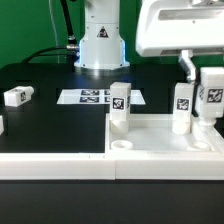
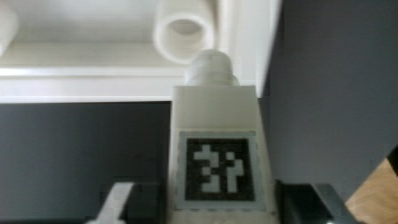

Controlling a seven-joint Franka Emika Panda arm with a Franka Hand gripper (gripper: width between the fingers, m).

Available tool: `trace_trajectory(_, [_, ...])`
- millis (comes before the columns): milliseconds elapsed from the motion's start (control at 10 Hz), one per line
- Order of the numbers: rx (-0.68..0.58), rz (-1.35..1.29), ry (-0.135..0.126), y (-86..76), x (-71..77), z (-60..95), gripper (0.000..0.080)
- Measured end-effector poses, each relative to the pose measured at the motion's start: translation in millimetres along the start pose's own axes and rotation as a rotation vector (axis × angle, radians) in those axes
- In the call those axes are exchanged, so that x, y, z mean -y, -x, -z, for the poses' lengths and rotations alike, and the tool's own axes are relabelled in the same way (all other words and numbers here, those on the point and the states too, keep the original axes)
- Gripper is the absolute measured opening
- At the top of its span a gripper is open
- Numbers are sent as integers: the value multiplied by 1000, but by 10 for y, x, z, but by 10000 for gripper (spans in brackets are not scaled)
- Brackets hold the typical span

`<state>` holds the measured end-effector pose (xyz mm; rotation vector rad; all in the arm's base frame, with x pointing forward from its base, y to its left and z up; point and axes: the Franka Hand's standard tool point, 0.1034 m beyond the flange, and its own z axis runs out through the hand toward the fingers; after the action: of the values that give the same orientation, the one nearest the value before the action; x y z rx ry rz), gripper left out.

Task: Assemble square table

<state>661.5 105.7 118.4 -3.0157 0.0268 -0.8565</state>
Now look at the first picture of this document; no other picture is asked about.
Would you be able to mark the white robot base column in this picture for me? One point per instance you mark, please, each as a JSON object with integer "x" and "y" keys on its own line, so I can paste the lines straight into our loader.
{"x": 101, "y": 49}

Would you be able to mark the white square table top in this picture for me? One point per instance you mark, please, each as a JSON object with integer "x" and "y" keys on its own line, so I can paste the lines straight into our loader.
{"x": 152, "y": 133}

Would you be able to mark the white left fence piece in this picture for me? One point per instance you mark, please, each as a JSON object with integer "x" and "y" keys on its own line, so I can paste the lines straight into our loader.
{"x": 1, "y": 125}

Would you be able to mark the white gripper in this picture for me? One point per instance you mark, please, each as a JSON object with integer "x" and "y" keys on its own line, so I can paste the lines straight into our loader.
{"x": 168, "y": 27}

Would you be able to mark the white marker base plate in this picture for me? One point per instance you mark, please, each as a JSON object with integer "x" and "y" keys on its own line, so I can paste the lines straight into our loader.
{"x": 84, "y": 96}

